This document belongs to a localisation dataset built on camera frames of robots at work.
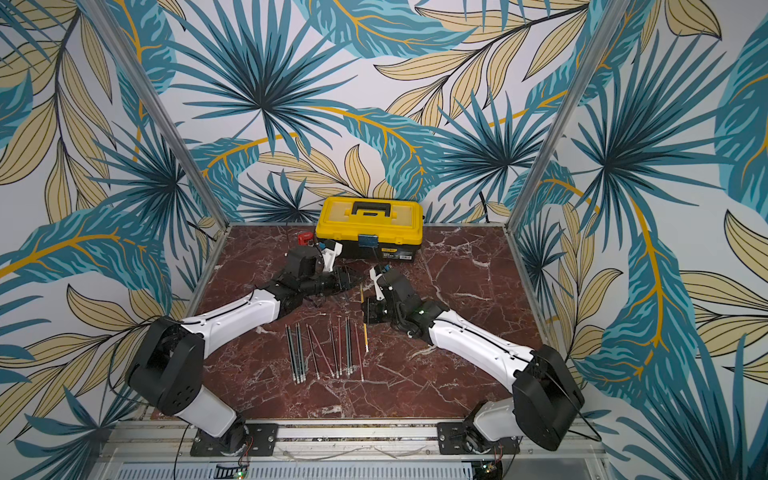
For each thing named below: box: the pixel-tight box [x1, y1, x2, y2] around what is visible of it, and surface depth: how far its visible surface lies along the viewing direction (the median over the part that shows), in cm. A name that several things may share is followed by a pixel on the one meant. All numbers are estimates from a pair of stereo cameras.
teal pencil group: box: [345, 316, 353, 376], surface depth 90 cm
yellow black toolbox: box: [316, 196, 424, 262], surface depth 100 cm
